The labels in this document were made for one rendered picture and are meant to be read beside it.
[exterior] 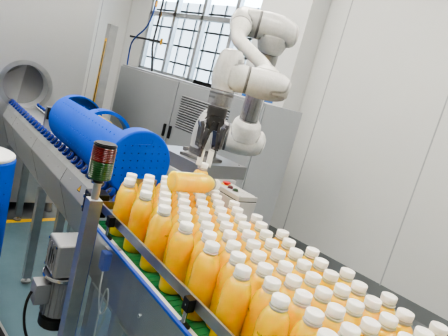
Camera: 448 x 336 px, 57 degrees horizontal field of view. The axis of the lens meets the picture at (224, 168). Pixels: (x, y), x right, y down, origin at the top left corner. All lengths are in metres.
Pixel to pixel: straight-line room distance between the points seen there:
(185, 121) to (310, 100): 1.41
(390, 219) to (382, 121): 0.89
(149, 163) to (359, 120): 2.77
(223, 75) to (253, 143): 0.77
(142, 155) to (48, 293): 0.62
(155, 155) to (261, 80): 0.56
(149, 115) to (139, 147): 2.56
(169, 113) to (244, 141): 1.89
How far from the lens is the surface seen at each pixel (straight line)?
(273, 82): 1.51
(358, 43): 4.36
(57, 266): 1.49
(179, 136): 3.85
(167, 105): 4.05
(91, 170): 1.15
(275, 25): 2.00
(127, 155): 1.71
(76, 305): 1.32
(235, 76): 1.50
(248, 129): 2.17
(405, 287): 4.05
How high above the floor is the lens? 1.48
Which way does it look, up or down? 11 degrees down
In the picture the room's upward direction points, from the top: 15 degrees clockwise
